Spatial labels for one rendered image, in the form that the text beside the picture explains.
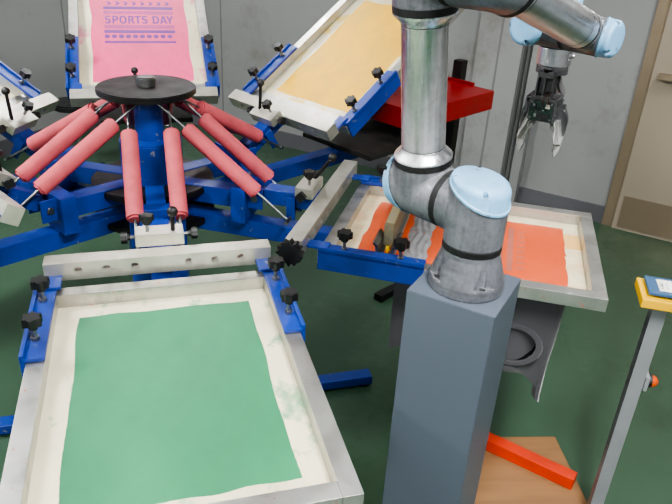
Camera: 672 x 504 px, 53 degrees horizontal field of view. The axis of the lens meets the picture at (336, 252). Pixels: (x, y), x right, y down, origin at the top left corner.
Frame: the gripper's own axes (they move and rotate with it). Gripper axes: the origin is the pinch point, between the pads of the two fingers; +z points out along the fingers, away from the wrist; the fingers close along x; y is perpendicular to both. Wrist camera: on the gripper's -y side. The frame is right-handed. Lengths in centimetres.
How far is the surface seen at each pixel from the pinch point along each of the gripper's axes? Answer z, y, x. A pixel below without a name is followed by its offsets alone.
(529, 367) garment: 69, -10, 8
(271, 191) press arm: 33, -4, -80
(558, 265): 40.8, -23.7, 7.8
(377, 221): 41, -20, -50
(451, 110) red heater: 30, -123, -65
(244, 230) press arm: 48, -1, -90
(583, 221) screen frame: 37, -52, 9
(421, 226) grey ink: 40, -24, -36
